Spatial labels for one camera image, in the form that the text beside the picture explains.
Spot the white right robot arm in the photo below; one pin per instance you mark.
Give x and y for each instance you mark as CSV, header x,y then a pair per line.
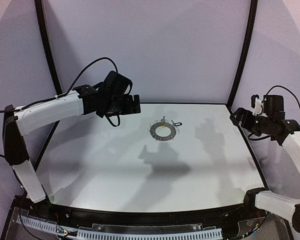
x,y
287,134

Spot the black frame post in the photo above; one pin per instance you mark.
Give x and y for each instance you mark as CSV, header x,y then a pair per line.
x,y
244,52
41,20

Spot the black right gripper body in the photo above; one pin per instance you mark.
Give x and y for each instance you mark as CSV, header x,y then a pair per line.
x,y
243,120

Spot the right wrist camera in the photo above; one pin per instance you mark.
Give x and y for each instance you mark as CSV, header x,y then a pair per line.
x,y
269,105

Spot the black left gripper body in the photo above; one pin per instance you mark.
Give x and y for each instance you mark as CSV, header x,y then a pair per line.
x,y
128,104

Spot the round metal keyring disc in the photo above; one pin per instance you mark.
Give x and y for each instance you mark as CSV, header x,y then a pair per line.
x,y
163,134

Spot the left black frame post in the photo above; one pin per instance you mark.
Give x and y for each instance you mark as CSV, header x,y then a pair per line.
x,y
41,20

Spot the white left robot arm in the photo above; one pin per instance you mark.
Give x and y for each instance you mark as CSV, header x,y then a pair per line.
x,y
82,100

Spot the right black frame post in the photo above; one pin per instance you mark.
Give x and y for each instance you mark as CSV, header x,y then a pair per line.
x,y
244,52

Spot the white slotted cable duct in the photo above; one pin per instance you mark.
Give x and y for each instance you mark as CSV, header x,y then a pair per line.
x,y
119,232

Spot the black head key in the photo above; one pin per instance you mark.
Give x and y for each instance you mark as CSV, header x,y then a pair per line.
x,y
176,124

